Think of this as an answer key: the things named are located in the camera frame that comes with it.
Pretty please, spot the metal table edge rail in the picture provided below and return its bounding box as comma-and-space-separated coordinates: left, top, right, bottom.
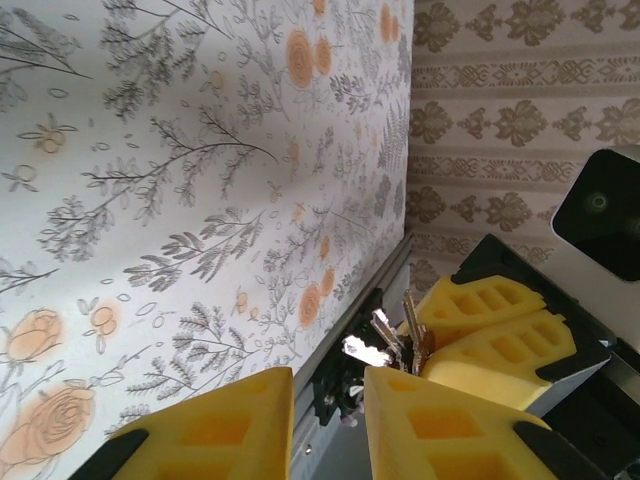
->
288, 232, 416, 480

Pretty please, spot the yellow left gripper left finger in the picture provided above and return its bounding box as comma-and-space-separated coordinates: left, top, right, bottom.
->
69, 366, 295, 480

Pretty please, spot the silver key bunch with ring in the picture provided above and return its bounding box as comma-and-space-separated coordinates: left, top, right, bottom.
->
341, 288, 437, 377

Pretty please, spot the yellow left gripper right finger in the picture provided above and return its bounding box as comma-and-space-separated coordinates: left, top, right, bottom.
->
362, 366, 614, 480

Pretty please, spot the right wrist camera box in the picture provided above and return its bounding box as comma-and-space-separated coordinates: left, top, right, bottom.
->
549, 146, 640, 285

